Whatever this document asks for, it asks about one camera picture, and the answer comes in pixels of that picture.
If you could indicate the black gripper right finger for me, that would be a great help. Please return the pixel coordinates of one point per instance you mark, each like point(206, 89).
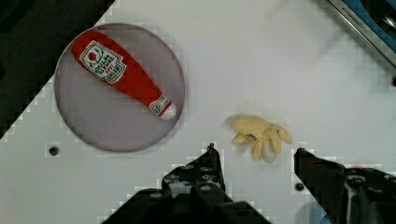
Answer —
point(348, 195)

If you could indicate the yellow plush banana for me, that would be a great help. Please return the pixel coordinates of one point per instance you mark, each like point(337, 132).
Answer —
point(265, 138)

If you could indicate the grey round plate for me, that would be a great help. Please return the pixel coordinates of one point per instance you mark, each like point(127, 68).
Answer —
point(107, 119)

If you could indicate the red plush ketchup bottle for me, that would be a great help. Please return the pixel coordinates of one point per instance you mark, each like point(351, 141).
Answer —
point(107, 60)

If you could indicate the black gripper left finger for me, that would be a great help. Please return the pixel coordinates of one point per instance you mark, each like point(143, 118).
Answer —
point(193, 193)

